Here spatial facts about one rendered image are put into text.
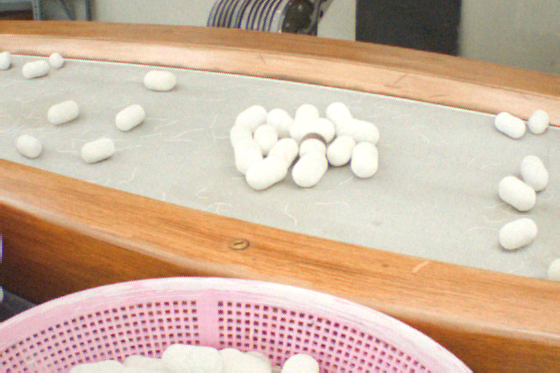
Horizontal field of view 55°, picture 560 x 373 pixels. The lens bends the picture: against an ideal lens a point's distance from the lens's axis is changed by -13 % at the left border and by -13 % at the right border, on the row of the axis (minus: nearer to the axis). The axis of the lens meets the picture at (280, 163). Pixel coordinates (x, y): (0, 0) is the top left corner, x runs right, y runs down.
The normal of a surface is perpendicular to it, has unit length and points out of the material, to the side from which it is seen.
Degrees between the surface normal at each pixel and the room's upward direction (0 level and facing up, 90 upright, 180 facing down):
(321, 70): 45
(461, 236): 0
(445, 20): 86
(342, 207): 0
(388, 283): 0
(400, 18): 86
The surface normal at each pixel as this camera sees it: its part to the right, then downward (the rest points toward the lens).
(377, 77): -0.27, -0.34
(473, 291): 0.00, -0.89
